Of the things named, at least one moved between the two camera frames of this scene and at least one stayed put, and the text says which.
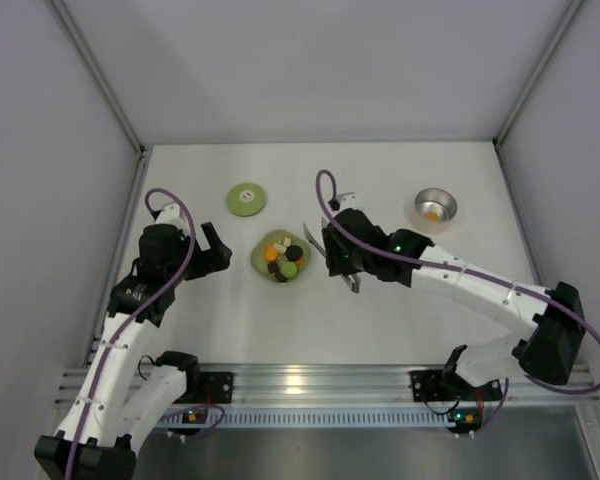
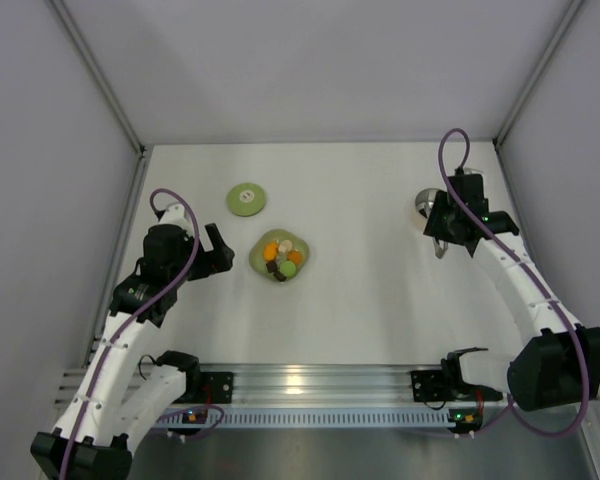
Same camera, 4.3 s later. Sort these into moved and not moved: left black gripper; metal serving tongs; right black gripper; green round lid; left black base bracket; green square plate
Moved: right black gripper; metal serving tongs
Not moved: green square plate; left black gripper; left black base bracket; green round lid
